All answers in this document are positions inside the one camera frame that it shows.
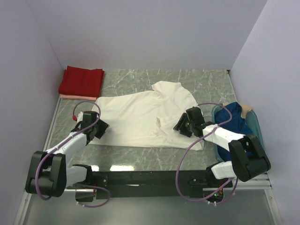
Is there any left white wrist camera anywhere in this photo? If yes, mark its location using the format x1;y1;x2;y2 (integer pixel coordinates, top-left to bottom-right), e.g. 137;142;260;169
72;112;83;122

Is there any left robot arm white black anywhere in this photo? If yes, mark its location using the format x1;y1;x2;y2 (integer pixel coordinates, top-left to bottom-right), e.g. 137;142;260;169
25;111;109;200

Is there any folded red t shirt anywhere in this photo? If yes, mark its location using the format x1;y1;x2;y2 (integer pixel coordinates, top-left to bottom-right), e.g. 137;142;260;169
59;66;105;98

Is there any folded pink t shirt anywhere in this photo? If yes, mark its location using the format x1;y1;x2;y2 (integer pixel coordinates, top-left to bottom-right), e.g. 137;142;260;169
60;94;97;101

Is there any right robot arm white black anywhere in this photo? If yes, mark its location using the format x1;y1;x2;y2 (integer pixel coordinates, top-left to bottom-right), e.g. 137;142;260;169
173;107;271;182

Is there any aluminium frame rail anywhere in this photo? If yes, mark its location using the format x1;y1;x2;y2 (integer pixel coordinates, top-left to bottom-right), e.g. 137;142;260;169
64;174;272;192

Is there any blue t shirt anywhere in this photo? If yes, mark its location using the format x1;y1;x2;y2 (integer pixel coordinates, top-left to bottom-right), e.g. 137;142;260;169
214;102;253;161

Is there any white t shirt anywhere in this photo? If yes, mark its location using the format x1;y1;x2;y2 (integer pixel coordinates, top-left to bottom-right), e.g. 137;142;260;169
91;81;197;149

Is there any beige t shirt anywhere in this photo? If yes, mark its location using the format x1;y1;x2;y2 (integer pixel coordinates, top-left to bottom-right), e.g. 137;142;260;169
222;102;254;119

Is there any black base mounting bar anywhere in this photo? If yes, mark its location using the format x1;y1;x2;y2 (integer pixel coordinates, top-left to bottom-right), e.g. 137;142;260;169
89;170;227;198

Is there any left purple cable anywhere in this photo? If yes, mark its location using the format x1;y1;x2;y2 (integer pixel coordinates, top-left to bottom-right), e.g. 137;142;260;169
35;101;112;209

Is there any teal plastic basket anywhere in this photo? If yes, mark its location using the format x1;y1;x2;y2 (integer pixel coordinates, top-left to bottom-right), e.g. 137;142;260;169
210;103;267;165

